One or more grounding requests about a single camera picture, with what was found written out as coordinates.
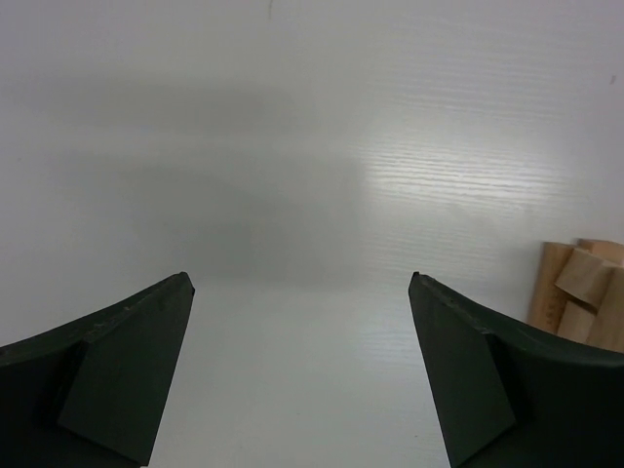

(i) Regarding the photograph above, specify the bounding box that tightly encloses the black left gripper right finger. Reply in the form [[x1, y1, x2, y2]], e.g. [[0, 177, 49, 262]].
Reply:
[[409, 273, 623, 467]]

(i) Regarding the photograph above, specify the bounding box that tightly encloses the small light wood cube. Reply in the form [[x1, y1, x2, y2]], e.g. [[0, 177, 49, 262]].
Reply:
[[555, 249, 619, 309]]

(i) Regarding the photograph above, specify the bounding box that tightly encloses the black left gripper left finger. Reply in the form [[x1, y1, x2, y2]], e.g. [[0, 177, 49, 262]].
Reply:
[[1, 272, 195, 467]]

